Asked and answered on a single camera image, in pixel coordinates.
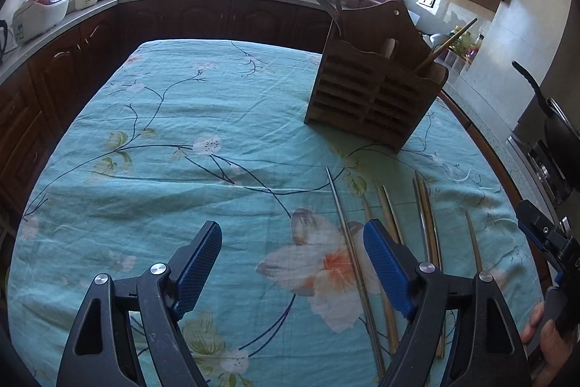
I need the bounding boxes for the brown wooden chopstick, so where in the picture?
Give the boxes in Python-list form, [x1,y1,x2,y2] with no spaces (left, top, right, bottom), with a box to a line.
[413,18,478,75]

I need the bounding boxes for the dark lower kitchen cabinets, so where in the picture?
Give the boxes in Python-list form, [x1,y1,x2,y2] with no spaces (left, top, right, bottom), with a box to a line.
[0,0,336,211]

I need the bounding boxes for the right hand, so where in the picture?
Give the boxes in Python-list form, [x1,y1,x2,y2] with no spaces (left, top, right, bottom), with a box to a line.
[533,319,579,387]

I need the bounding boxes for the wooden chopstick left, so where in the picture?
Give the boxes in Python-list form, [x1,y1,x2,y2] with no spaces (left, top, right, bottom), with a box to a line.
[361,195,400,356]

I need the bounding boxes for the gas stove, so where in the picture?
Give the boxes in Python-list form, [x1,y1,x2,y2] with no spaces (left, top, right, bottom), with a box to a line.
[506,135,579,229]

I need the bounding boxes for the wooden chopstick far right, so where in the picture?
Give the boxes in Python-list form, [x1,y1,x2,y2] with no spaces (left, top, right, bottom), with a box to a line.
[464,210,483,273]

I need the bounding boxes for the black frying pan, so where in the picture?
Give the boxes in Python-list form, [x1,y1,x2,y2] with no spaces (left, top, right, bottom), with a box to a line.
[511,61,579,175]

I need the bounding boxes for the wooden chopstick middle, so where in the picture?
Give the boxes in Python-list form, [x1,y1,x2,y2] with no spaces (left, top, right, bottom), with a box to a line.
[374,183,397,243]

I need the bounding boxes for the thin pale chopstick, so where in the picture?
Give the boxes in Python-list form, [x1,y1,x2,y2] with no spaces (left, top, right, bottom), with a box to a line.
[381,185,404,244]

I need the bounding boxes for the yellow oil bottle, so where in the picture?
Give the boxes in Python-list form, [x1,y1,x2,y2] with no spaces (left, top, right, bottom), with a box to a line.
[452,32,472,56]

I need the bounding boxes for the teal floral tablecloth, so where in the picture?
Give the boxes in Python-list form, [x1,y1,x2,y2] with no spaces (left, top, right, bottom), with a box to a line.
[8,40,542,386]

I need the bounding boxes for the brown wooden utensil holder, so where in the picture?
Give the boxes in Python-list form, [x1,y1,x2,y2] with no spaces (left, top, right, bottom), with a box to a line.
[305,0,448,152]

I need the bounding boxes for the white pink rice cooker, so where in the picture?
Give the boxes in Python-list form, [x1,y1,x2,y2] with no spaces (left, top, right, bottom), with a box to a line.
[12,0,69,46]

